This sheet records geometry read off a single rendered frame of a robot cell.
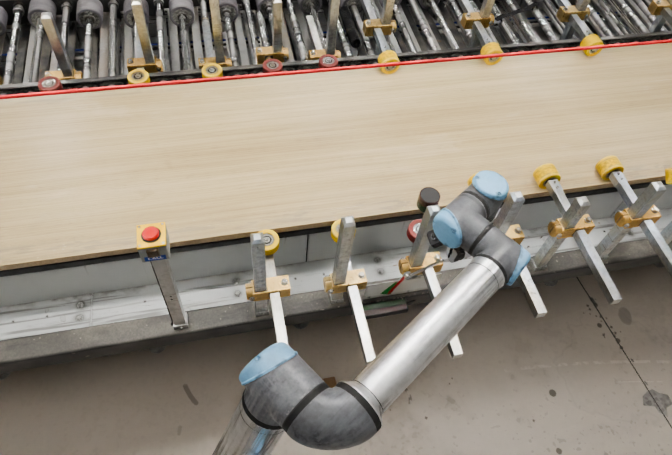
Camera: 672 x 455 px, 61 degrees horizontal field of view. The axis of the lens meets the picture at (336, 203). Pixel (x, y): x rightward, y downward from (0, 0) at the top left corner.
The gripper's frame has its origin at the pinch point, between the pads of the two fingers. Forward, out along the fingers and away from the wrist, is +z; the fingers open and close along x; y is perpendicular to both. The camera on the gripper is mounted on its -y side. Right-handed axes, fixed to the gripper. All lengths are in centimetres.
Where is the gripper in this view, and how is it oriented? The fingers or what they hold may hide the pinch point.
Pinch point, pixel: (448, 258)
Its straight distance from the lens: 172.4
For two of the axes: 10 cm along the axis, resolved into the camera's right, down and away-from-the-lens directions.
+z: -0.8, 5.9, 8.1
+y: 9.7, -1.3, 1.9
